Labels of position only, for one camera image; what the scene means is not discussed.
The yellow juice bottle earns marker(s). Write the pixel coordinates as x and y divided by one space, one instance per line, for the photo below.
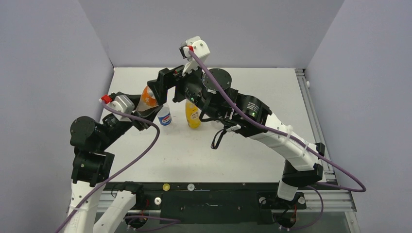
192 115

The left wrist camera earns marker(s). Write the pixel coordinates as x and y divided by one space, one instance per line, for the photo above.
120 103

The Pepsi bottle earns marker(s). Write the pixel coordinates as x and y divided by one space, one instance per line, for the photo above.
164 115

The aluminium frame rail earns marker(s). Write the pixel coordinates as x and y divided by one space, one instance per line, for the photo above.
334 200

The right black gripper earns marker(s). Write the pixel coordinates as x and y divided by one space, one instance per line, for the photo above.
167 84

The orange drink bottle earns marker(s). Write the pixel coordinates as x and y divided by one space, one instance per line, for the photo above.
147 103

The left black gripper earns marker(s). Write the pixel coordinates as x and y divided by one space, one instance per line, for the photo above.
148 114

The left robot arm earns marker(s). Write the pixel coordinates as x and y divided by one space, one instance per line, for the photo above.
92 163

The white water bottle cap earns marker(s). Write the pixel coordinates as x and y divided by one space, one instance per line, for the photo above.
191 187

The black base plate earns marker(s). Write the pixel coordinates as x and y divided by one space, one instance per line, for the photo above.
219 203

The yellow juice bottle cap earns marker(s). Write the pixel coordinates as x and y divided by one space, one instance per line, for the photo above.
166 187

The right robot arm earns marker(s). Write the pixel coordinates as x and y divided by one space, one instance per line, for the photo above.
211 91

